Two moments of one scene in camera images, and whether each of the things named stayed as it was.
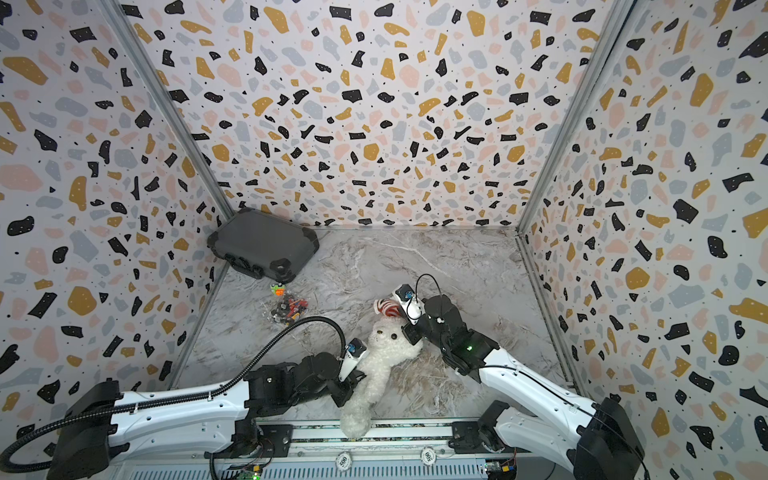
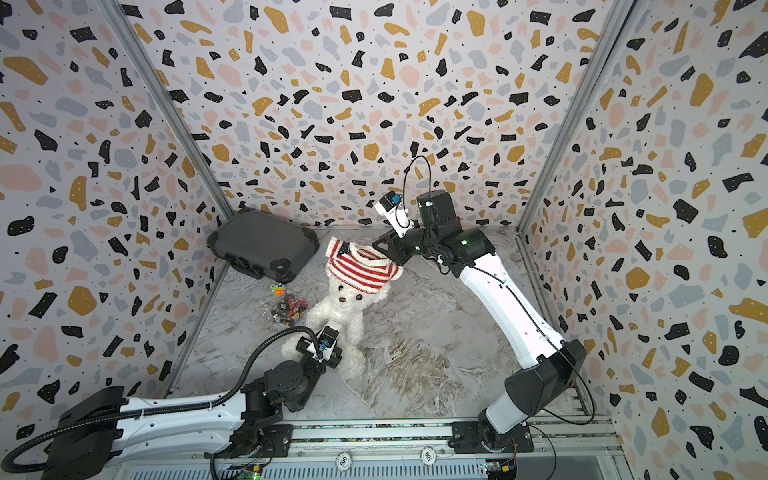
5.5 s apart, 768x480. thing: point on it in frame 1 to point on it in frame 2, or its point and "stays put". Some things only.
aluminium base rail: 388,451 stays put
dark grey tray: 260,245 stays put
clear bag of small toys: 289,308 stays put
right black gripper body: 417,330 to 390,242
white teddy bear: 387,347 to 345,308
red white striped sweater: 387,307 to 360,269
